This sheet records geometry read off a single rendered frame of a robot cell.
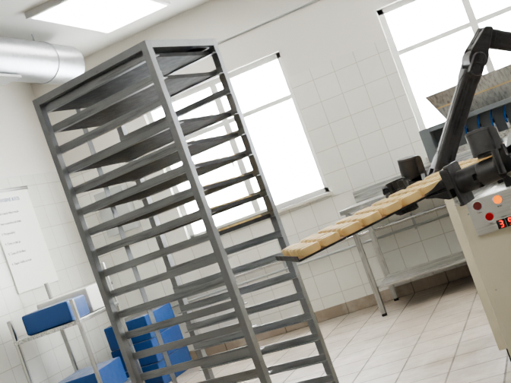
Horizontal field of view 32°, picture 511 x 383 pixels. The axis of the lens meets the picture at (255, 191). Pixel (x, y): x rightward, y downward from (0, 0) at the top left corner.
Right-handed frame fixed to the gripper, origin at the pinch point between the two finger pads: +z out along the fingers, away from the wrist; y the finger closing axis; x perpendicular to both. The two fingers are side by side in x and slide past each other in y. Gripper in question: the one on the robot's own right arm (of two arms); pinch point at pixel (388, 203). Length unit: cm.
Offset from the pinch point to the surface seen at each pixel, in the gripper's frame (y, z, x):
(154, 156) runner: 49, -28, -101
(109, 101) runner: 77, -29, -111
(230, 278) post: -5, -23, -88
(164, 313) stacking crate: -36, -315, -437
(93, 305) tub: -1, -223, -406
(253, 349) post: -32, -22, -91
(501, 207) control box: -24, -94, -12
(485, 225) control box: -28, -92, -20
